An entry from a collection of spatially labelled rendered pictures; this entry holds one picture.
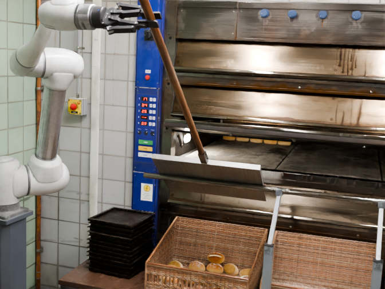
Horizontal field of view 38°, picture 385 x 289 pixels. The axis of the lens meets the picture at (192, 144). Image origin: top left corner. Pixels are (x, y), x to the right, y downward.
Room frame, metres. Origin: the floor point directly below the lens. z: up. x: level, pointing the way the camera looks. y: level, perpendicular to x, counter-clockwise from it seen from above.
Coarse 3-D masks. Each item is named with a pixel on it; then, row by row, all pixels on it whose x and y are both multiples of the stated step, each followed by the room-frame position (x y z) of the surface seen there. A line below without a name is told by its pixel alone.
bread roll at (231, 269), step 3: (228, 264) 2.98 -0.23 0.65; (231, 264) 2.97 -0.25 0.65; (225, 267) 2.98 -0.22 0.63; (228, 267) 2.96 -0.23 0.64; (231, 267) 2.95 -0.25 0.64; (234, 267) 2.94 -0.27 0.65; (225, 270) 2.96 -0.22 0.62; (228, 270) 2.95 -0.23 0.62; (231, 270) 2.94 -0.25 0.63; (234, 270) 2.93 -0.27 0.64; (237, 270) 2.93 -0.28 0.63; (228, 273) 2.94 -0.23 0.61; (231, 273) 2.92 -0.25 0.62; (234, 273) 2.92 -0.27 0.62; (237, 273) 2.93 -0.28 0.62
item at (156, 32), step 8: (144, 0) 1.82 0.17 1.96; (144, 8) 1.85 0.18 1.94; (152, 16) 1.89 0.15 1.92; (152, 32) 1.94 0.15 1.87; (160, 40) 1.97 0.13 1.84; (160, 48) 2.00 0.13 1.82; (168, 56) 2.05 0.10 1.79; (168, 64) 2.07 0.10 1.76; (168, 72) 2.11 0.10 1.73; (176, 80) 2.16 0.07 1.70; (176, 88) 2.19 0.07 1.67; (176, 96) 2.24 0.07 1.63; (184, 104) 2.28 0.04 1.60; (184, 112) 2.32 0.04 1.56; (192, 120) 2.39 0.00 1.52; (192, 128) 2.42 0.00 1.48; (192, 136) 2.47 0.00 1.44; (200, 144) 2.53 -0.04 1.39; (200, 152) 2.57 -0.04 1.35
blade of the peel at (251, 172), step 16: (160, 160) 2.73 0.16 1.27; (176, 160) 2.70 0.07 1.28; (192, 160) 2.68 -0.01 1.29; (208, 160) 2.67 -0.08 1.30; (192, 176) 2.80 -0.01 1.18; (208, 176) 2.76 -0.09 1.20; (224, 176) 2.72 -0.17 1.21; (240, 176) 2.68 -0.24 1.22; (256, 176) 2.64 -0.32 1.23; (208, 192) 2.92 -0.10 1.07; (224, 192) 2.87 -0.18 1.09; (240, 192) 2.83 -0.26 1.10; (256, 192) 2.79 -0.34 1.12
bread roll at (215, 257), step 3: (213, 252) 3.02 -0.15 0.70; (216, 252) 3.02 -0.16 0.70; (210, 255) 3.00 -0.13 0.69; (213, 255) 2.99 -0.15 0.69; (216, 255) 2.99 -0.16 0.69; (219, 255) 2.99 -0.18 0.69; (222, 255) 3.00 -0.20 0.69; (207, 258) 3.02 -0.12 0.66; (210, 258) 3.00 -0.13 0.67; (213, 258) 2.99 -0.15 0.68; (216, 258) 2.98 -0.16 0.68; (219, 258) 2.98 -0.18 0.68; (222, 258) 2.99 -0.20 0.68; (210, 261) 3.01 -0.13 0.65; (213, 261) 2.99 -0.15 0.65; (216, 261) 2.99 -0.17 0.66; (219, 261) 2.98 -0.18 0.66; (222, 261) 2.99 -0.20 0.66
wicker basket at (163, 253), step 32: (192, 224) 3.14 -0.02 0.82; (224, 224) 3.09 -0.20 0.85; (160, 256) 2.94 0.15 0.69; (192, 256) 3.09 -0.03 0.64; (224, 256) 3.04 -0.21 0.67; (256, 256) 2.76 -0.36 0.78; (160, 288) 2.71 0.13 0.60; (192, 288) 2.76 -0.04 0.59; (224, 288) 2.61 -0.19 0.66; (256, 288) 2.79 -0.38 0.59
